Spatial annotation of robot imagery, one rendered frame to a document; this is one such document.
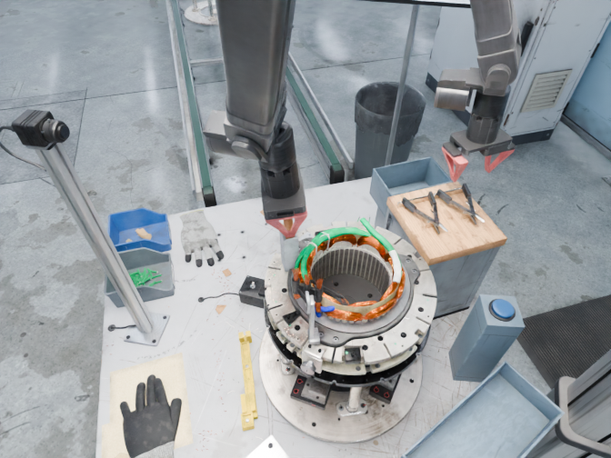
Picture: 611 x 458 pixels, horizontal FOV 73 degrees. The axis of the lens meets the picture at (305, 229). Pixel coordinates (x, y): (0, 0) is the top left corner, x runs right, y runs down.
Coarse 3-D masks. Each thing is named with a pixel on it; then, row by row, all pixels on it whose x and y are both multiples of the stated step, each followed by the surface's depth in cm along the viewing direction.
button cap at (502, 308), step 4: (496, 300) 81; (500, 300) 81; (504, 300) 81; (492, 304) 81; (496, 304) 80; (500, 304) 80; (504, 304) 80; (508, 304) 80; (492, 308) 81; (496, 308) 80; (500, 308) 80; (504, 308) 80; (508, 308) 80; (512, 308) 80; (496, 312) 80; (500, 312) 79; (504, 312) 79; (508, 312) 79; (512, 312) 79; (500, 316) 79; (504, 316) 79; (508, 316) 79
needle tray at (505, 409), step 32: (480, 384) 68; (512, 384) 71; (448, 416) 65; (480, 416) 68; (512, 416) 68; (544, 416) 68; (416, 448) 65; (448, 448) 65; (480, 448) 65; (512, 448) 65
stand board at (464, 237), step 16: (416, 192) 100; (400, 208) 96; (432, 208) 96; (448, 208) 96; (480, 208) 96; (400, 224) 95; (416, 224) 92; (448, 224) 92; (464, 224) 92; (480, 224) 92; (416, 240) 89; (432, 240) 89; (448, 240) 89; (464, 240) 89; (480, 240) 89; (496, 240) 89; (432, 256) 86; (448, 256) 87
